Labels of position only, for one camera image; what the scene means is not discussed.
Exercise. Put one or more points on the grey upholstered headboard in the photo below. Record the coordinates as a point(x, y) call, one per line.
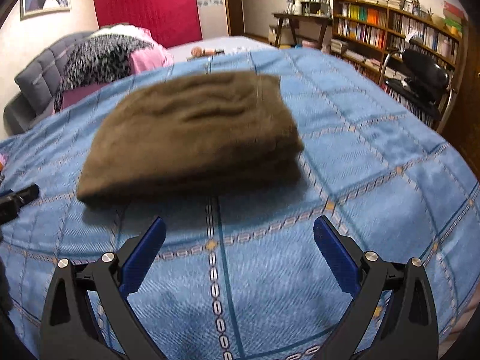
point(38, 84)

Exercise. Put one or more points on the red mattress against wardrobe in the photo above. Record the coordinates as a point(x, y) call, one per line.
point(171, 22)

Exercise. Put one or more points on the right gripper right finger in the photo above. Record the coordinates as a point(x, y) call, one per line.
point(409, 328)

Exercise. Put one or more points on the wooden bookshelf with books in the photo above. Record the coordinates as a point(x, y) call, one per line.
point(364, 34)

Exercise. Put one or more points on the blue patterned bed cover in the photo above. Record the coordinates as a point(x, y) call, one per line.
point(239, 275)

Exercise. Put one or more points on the hair dryer on bed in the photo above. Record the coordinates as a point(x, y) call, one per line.
point(198, 53)

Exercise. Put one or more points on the brown fleece pants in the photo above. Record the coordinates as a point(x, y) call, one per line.
point(219, 131)

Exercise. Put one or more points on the pink quilt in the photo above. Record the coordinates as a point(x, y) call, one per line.
point(140, 61)

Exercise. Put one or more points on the wooden desk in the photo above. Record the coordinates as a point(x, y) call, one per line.
point(295, 22)

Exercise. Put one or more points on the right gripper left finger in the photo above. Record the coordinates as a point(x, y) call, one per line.
point(69, 328)

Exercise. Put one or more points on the wooden door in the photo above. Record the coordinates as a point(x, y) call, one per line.
point(462, 128)

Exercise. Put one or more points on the white bed sheet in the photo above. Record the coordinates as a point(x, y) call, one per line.
point(230, 45)

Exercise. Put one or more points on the black office chair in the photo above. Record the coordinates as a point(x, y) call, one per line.
point(419, 84)

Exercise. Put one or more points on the leopard print blanket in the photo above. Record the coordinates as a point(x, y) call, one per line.
point(98, 60)

